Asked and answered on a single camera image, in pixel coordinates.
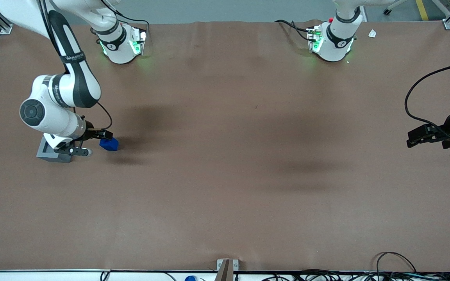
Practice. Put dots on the small blue round object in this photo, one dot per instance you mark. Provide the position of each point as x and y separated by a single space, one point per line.
190 278

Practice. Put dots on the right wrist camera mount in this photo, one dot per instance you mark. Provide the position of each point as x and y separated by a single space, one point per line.
59 141

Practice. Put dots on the metal bracket with brown post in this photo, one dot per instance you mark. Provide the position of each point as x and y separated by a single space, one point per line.
226 269

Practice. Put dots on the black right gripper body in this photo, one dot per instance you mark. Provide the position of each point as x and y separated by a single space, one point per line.
90 134

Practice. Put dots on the small white paper scrap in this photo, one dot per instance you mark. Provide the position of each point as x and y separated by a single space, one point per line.
372 33

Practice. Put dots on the large table cover mat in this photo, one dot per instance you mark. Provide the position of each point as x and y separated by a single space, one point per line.
225 164

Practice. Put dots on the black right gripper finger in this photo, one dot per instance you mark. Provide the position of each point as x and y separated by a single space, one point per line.
104 138
107 133

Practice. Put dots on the gray square base block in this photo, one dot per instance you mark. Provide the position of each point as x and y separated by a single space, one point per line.
43 154

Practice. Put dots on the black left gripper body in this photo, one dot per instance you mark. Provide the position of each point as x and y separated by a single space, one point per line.
445 129

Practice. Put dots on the white chair base leg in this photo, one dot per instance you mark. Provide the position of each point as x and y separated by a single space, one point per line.
395 5

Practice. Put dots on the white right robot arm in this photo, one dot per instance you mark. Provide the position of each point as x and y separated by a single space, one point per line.
80 86

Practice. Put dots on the blue plastic insert part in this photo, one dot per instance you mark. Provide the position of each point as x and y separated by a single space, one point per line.
109 145

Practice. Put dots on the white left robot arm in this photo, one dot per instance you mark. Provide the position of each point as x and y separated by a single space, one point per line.
338 39

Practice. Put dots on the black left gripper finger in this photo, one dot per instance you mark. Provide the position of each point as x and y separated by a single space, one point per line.
417 131
414 142

